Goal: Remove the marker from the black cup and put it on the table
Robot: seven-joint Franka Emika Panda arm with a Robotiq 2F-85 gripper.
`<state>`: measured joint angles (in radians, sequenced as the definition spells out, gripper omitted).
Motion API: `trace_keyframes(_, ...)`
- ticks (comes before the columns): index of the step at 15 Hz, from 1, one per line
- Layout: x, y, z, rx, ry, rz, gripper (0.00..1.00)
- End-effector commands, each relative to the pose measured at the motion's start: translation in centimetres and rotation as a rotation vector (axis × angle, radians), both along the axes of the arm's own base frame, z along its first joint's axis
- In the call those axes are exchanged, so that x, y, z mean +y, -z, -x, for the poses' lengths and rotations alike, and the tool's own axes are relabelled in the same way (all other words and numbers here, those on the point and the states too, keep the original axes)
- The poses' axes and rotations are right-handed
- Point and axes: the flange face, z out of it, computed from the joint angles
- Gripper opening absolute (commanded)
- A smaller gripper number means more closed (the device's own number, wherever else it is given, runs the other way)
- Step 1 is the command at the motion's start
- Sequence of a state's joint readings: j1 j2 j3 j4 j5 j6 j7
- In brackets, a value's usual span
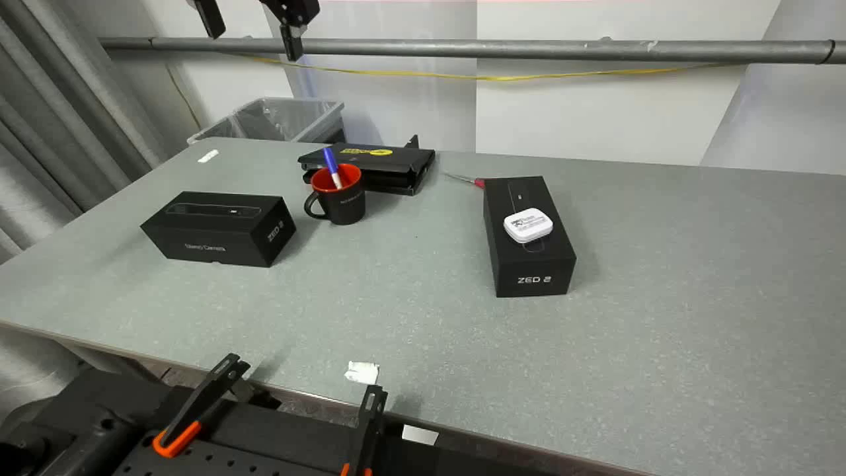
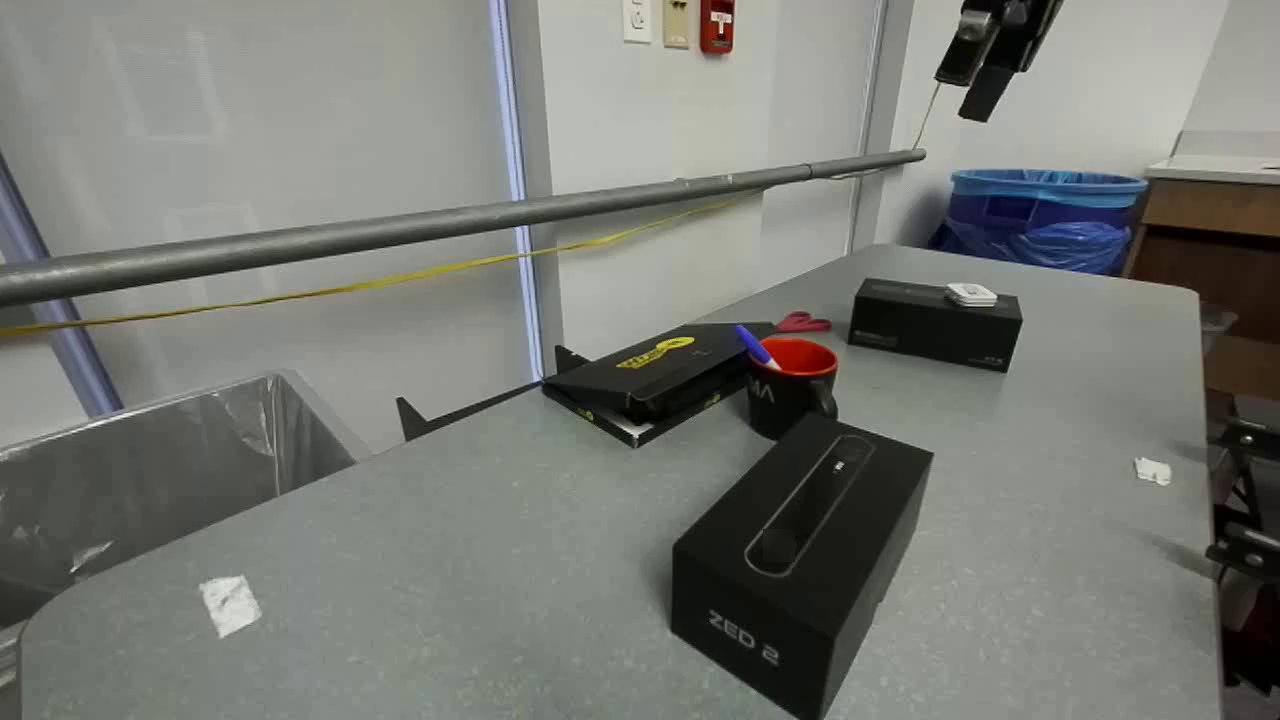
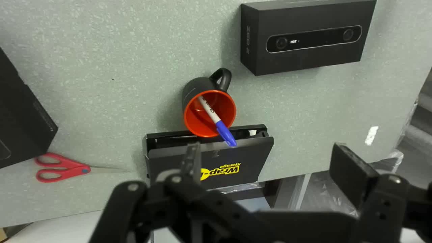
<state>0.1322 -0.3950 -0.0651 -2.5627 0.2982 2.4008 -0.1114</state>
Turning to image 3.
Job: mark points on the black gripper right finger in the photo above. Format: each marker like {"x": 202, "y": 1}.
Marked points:
{"x": 356, "y": 175}

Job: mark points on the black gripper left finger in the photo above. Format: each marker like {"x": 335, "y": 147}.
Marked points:
{"x": 135, "y": 202}

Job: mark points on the white marker with blue cap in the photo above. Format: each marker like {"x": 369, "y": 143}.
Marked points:
{"x": 221, "y": 125}

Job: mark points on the black cup with red inside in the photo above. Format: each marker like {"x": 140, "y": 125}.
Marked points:
{"x": 198, "y": 92}

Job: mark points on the grey plastic bin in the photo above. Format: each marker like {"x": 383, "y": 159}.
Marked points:
{"x": 315, "y": 189}

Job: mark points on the small white tape piece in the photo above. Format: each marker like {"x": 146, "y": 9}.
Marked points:
{"x": 372, "y": 135}

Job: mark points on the flat black box yellow logo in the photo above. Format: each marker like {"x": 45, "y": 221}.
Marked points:
{"x": 252, "y": 155}

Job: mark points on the black box with white print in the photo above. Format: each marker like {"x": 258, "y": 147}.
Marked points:
{"x": 21, "y": 121}

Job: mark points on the black box with camera picture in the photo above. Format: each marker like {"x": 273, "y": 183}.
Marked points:
{"x": 306, "y": 17}

